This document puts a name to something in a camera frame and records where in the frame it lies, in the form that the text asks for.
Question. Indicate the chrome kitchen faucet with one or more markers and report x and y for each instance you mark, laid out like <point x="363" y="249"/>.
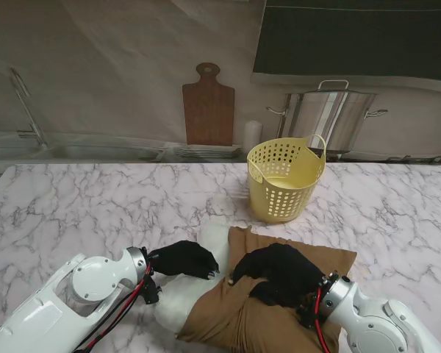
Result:
<point x="40" y="138"/>

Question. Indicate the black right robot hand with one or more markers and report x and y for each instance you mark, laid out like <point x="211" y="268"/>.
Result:
<point x="279" y="268"/>

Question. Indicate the dark range hood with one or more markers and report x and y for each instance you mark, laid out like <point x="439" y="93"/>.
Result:
<point x="353" y="36"/>

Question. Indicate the large steel stock pot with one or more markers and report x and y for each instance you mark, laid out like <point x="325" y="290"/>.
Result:
<point x="316" y="117"/>

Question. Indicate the brown pillowcase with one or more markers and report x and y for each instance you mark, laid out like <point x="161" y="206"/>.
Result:
<point x="264" y="320"/>

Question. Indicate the brown wooden cutting board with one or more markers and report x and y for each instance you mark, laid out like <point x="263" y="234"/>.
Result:
<point x="207" y="110"/>

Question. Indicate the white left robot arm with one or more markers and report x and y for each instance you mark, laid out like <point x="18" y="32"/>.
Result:
<point x="66" y="305"/>

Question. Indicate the black stove grate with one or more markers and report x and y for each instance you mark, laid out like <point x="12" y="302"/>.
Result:
<point x="419" y="159"/>

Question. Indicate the yellow perforated laundry basket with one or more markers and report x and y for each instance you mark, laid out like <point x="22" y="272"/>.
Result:
<point x="259" y="198"/>

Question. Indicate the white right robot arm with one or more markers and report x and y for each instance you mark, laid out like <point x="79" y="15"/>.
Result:
<point x="371" y="320"/>

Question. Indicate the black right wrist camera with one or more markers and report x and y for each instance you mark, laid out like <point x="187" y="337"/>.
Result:
<point x="307" y="312"/>

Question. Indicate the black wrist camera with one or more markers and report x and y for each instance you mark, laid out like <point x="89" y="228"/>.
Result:
<point x="307" y="312"/>
<point x="150" y="290"/>

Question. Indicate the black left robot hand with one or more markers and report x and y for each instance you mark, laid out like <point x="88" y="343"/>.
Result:
<point x="185" y="259"/>

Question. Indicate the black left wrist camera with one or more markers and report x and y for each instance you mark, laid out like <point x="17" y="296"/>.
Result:
<point x="150" y="290"/>

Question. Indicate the white pillow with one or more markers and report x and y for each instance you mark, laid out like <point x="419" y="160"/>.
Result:
<point x="213" y="239"/>

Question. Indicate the steel kitchen sink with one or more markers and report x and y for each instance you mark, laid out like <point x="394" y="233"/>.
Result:
<point x="77" y="151"/>

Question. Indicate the white pillar candle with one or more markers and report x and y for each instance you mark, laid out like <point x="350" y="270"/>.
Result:
<point x="253" y="134"/>

